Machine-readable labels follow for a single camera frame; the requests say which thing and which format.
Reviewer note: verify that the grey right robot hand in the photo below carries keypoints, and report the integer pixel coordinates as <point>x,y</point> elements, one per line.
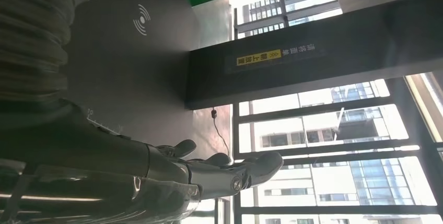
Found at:
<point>104,167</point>

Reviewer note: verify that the black weighing scanner device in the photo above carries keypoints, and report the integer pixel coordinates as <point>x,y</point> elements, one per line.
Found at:
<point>311,73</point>

